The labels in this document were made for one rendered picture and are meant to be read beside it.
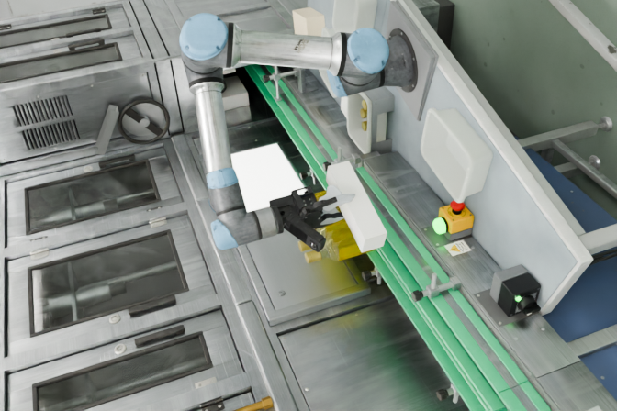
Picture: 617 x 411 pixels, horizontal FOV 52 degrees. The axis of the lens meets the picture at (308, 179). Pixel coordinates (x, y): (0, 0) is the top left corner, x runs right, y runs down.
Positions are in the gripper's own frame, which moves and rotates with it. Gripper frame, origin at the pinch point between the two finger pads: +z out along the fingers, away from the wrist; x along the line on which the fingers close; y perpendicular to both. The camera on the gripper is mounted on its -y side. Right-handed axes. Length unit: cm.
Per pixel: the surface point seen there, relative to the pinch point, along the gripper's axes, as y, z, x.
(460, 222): -9.4, 29.3, 7.7
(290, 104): 88, 17, 53
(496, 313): -36.4, 23.9, 6.5
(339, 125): 64, 28, 44
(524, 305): -38.9, 28.1, 0.5
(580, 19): 34, 90, -13
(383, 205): 11.0, 18.2, 22.0
